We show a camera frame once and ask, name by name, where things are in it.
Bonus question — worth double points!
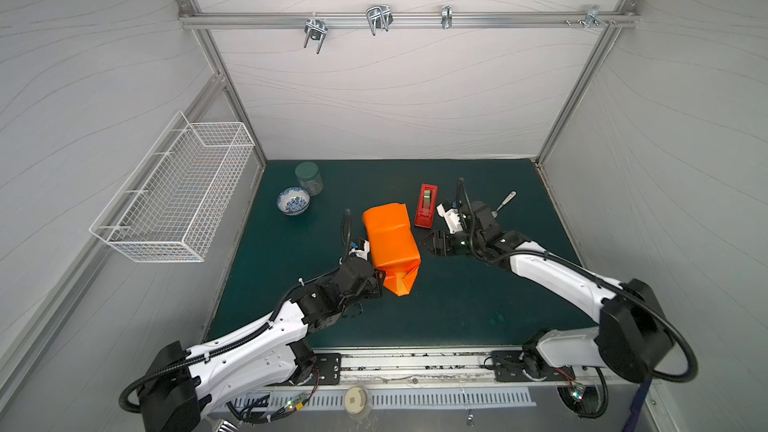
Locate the aluminium cross rail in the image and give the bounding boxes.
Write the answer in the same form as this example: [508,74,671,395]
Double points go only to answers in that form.
[179,8,640,30]

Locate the metal u-bolt clamp middle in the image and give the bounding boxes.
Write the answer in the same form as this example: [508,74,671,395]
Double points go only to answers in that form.
[365,5,393,36]

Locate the fork with white handle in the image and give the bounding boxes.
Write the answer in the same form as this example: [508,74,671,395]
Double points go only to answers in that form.
[492,190,517,218]

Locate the red tape dispenser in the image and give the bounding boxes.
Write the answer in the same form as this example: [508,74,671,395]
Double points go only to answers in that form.
[414,183,438,229]

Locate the metal bracket clamp right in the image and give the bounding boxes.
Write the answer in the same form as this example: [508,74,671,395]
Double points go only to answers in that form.
[564,6,618,30]

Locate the blue white ceramic bowl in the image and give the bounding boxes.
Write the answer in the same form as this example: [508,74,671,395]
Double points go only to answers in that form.
[276,186,311,216]

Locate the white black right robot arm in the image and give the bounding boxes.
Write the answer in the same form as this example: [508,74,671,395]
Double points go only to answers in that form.
[423,227,699,383]

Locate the metal ring clamp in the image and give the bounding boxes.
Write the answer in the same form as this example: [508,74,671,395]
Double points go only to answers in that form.
[441,5,453,30]

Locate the metal u-bolt clamp left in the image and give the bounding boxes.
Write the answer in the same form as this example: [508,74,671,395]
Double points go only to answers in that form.
[303,17,328,54]

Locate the green lidded glass jar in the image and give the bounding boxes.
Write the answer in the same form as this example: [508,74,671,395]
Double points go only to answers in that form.
[294,161,323,196]

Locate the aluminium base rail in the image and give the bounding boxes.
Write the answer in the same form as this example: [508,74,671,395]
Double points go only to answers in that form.
[287,344,658,388]

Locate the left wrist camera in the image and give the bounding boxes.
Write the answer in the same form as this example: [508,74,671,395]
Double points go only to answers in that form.
[348,239,370,260]

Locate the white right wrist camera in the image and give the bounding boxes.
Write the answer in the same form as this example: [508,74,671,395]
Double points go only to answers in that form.
[436,204,464,234]

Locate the white wire basket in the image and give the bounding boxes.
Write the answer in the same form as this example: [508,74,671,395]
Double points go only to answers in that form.
[89,111,255,263]

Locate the orange wrapping paper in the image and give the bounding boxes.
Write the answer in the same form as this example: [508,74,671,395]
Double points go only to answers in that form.
[362,203,421,297]

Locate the blue handled tool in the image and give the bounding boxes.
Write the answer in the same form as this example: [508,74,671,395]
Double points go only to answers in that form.
[621,379,652,432]

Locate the round white puck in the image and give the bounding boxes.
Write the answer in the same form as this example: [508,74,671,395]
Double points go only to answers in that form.
[343,385,372,420]

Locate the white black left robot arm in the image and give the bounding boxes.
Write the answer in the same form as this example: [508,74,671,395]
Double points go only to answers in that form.
[118,256,385,431]

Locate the metal u-bolt clamp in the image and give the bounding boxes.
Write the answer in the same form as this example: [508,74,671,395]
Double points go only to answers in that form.
[303,17,328,54]
[365,5,393,36]

